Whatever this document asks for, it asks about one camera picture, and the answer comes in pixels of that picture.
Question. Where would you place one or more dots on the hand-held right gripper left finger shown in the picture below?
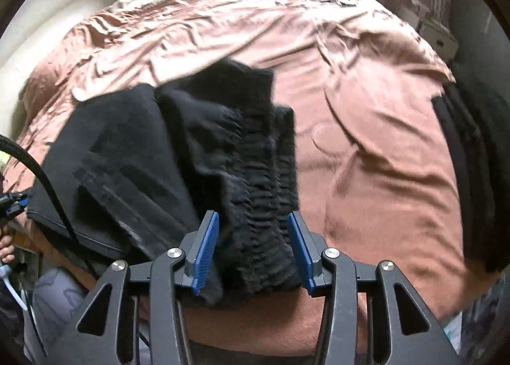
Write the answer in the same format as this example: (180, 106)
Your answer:
(205, 254)

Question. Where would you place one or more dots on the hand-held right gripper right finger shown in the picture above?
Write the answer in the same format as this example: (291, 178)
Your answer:
(299, 254)

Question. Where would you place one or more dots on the black pants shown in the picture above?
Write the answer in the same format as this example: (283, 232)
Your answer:
(159, 149)

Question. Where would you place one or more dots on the person's left hand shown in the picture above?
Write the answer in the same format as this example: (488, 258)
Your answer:
(6, 247)

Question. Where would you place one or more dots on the person's grey patterned trousers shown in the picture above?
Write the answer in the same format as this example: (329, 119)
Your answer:
(59, 309)

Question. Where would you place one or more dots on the brown blanket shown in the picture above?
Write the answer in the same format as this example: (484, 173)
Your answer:
(378, 129)

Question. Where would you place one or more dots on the dark clothes hanging at bedside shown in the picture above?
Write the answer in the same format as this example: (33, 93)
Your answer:
(470, 173)

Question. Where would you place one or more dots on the white padded headboard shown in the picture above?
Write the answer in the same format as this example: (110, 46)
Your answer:
(71, 18)

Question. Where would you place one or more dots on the white cabinet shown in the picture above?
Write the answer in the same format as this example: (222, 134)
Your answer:
(438, 38)

